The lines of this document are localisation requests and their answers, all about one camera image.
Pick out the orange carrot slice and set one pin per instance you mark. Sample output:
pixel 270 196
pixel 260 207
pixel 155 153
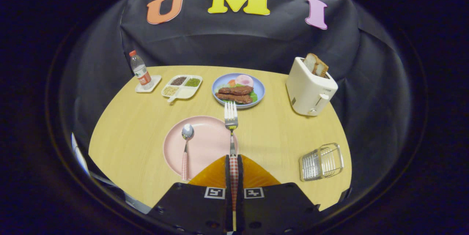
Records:
pixel 232 82

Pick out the green lettuce leaf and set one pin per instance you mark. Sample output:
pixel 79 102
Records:
pixel 254 96

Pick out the green beans pile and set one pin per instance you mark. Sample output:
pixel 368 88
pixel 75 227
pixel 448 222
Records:
pixel 192 82

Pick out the pink plate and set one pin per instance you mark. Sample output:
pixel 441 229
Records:
pixel 209 143

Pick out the dark beans pile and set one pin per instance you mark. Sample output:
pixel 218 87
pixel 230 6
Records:
pixel 178 81

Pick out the toasted bread slice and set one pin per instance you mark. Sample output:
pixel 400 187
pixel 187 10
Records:
pixel 310 63
pixel 321 68

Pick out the yellow soybeans pile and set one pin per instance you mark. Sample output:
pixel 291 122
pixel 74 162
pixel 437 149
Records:
pixel 171 90

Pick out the brown meat strip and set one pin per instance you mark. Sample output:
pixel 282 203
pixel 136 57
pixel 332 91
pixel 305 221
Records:
pixel 238 90
pixel 234 98

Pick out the blue plate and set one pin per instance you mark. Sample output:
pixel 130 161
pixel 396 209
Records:
pixel 259 88

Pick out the black backdrop cloth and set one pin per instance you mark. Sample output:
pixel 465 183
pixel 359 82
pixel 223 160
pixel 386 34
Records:
pixel 220 44

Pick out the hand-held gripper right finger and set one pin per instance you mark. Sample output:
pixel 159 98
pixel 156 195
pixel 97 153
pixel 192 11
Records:
pixel 274 209

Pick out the white square coaster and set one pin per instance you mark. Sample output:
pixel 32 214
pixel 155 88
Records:
pixel 155 81

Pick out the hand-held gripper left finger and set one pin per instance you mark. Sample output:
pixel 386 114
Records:
pixel 194 209

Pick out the clear water bottle red label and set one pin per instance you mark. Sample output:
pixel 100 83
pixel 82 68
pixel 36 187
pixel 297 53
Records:
pixel 141 72

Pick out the pink ham slice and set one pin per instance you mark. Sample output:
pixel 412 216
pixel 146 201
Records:
pixel 244 80

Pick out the white divided tray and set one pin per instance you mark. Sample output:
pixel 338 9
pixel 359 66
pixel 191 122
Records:
pixel 188 92

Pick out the white toaster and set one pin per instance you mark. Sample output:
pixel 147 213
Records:
pixel 307 92

